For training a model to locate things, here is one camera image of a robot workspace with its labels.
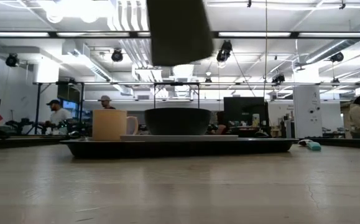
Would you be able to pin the black monitor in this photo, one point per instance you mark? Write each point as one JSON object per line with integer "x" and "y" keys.
{"x": 242, "y": 109}

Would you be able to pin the black plastic tray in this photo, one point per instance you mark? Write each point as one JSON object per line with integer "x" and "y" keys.
{"x": 179, "y": 149}

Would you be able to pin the grey cloth napkin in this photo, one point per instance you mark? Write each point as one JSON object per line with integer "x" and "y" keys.
{"x": 179, "y": 31}

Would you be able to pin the white air duct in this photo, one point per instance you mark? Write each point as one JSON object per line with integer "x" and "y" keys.
{"x": 95, "y": 68}

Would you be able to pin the black metal table frame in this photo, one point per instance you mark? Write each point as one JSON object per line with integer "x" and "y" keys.
{"x": 11, "y": 143}

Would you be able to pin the black ceiling camera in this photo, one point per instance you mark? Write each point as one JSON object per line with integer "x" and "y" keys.
{"x": 278, "y": 78}
{"x": 117, "y": 55}
{"x": 224, "y": 53}
{"x": 337, "y": 57}
{"x": 11, "y": 60}

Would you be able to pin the black background robot arm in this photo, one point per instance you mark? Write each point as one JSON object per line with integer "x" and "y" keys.
{"x": 21, "y": 124}

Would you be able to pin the white pillar cabinet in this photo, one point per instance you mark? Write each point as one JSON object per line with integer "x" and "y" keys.
{"x": 307, "y": 112}

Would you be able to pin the black overhead beam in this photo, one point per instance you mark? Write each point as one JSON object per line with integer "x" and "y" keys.
{"x": 55, "y": 34}

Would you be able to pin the black rig frame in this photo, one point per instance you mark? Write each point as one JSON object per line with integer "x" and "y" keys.
{"x": 38, "y": 105}

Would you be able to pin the dark green bowl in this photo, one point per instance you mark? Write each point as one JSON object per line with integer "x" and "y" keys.
{"x": 178, "y": 121}

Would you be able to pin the white round plate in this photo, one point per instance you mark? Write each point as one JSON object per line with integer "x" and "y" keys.
{"x": 179, "y": 137}

